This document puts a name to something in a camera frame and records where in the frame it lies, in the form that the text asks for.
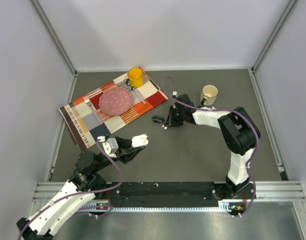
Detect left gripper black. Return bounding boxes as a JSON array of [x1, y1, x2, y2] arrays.
[[93, 136, 145, 172]]

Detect white earbud charging case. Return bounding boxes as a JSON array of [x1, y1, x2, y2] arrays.
[[131, 133, 149, 148]]

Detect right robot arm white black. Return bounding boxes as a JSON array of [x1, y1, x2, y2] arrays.
[[163, 92, 261, 200]]

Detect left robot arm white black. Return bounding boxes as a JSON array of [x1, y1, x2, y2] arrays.
[[16, 134, 149, 240]]

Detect patterned orange placemat cloth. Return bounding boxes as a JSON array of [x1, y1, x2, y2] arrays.
[[59, 66, 168, 151]]

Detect pink dotted plate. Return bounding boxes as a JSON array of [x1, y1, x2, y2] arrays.
[[99, 87, 133, 116]]

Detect cream enamel mug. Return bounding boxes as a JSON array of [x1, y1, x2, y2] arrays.
[[200, 84, 219, 106]]

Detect yellow mug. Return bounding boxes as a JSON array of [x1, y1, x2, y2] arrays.
[[126, 67, 144, 88]]

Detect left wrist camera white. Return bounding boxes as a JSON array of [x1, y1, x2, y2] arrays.
[[96, 136, 119, 158]]

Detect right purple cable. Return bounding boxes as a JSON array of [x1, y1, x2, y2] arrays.
[[161, 76, 261, 218]]

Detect purple cable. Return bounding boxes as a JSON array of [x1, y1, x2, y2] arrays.
[[161, 76, 261, 218], [17, 139, 125, 240]]

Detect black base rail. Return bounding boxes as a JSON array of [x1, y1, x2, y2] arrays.
[[102, 181, 227, 208]]

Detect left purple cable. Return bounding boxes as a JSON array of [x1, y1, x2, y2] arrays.
[[17, 139, 125, 240]]

